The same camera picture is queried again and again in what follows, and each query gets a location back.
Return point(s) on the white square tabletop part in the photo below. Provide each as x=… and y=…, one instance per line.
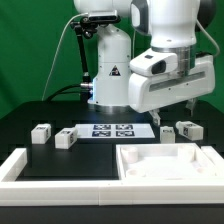
x=177, y=161

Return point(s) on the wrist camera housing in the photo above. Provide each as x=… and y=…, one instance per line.
x=150, y=64

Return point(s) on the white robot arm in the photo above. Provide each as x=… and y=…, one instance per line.
x=144, y=26

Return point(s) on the white sheet with tags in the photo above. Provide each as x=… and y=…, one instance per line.
x=115, y=131

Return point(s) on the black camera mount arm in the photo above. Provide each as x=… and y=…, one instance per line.
x=82, y=50

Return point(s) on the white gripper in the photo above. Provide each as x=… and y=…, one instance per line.
x=150, y=93

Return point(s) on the grey camera on mount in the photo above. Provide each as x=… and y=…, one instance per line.
x=103, y=16

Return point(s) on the white U-shaped fence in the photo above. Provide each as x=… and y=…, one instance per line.
x=108, y=192

